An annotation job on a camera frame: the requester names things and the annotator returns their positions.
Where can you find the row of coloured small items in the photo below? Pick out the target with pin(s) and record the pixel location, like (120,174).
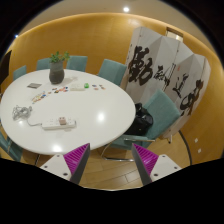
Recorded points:
(50,92)

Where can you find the white round table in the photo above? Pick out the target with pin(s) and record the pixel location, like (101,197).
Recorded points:
(103,112)

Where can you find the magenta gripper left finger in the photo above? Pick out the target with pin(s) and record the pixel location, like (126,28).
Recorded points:
(69,166)

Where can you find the calligraphy folding screen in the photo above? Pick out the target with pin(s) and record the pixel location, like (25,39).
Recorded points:
(157,62)

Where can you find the black bag on chair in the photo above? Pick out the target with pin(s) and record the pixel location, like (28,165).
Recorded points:
(142,121)

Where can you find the teal chair far left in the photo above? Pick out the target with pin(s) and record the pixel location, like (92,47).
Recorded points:
(19,72)

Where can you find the white box on table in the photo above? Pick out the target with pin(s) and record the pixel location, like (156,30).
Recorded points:
(76,87)

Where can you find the teal chair front left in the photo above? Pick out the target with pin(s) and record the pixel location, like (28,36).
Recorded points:
(11,148)

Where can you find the grey card on table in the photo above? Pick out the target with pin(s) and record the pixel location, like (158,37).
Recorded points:
(34,85)

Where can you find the green small object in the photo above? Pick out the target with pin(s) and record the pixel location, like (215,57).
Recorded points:
(86,85)

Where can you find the grey plant pot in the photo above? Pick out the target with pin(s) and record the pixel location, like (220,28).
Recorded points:
(56,74)

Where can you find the ceiling spot light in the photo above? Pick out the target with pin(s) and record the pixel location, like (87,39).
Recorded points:
(126,9)

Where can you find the teal chair back right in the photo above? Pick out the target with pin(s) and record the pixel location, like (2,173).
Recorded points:
(112,71)

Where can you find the pink charger plug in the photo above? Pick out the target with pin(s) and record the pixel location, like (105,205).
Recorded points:
(62,120)

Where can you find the teal chair near screen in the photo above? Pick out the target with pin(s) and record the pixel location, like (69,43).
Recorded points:
(164,113)

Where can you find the green potted plant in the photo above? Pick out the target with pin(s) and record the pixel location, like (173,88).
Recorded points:
(57,57)

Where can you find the teal chair back left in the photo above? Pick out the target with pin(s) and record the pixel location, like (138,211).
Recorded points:
(43,64)

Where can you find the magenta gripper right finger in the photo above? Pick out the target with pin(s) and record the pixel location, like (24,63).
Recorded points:
(151,166)

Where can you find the teal chair back middle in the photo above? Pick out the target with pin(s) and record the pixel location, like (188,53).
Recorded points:
(77,63)

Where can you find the white power strip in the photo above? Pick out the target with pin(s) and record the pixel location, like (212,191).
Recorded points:
(53,124)

